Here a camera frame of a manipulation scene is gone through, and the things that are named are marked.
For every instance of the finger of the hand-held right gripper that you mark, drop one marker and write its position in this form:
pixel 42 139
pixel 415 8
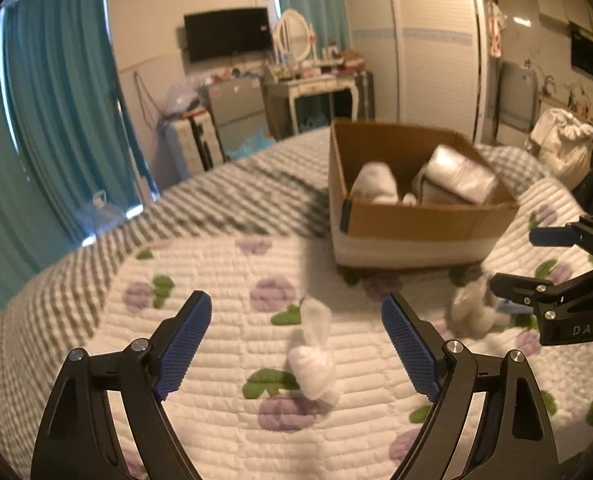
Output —
pixel 526 287
pixel 551 236

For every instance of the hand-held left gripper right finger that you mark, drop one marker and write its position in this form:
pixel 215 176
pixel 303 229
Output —
pixel 409 345

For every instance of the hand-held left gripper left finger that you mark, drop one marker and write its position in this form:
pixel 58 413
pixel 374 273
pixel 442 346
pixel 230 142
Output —
pixel 184 347

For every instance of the white plastic-wrapped cotton bundle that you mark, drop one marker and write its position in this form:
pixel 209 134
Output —
pixel 469 307
pixel 312 365

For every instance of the brown cardboard box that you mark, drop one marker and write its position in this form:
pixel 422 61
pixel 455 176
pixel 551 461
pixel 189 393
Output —
pixel 416 222

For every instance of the white soft roll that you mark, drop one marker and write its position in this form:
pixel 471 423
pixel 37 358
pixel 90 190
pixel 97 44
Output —
pixel 376 182

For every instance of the floral quilted blanket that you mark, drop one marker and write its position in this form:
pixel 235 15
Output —
pixel 256 330

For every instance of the clear plastic-wrapped package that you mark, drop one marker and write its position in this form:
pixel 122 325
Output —
pixel 456 175

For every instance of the clear plastic water jug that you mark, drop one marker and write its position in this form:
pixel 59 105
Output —
pixel 107 206

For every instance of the blue plastic bag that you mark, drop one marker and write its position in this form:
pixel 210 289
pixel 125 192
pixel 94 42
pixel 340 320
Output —
pixel 251 146

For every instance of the white sliding wardrobe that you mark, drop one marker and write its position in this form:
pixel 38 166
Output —
pixel 416 40

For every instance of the grey small fridge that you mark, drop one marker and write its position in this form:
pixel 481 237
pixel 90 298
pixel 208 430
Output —
pixel 236 107

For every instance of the clear plastic bag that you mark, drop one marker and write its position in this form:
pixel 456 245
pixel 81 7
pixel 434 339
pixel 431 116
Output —
pixel 182 96

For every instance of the teal curtain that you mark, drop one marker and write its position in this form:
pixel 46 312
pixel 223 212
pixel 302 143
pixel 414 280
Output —
pixel 51 125
pixel 316 5

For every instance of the white dressing table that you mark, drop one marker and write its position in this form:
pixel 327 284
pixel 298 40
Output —
pixel 309 91

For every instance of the white oval vanity mirror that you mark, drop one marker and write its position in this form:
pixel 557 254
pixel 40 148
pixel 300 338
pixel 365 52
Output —
pixel 292 34

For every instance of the grey wall appliance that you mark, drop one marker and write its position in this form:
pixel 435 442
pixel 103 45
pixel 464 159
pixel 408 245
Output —
pixel 517 95

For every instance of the dark wall frame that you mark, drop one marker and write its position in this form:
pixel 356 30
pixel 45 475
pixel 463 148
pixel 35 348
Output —
pixel 591 55

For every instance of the black wall television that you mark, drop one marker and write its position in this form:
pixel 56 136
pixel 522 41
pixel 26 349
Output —
pixel 227 34

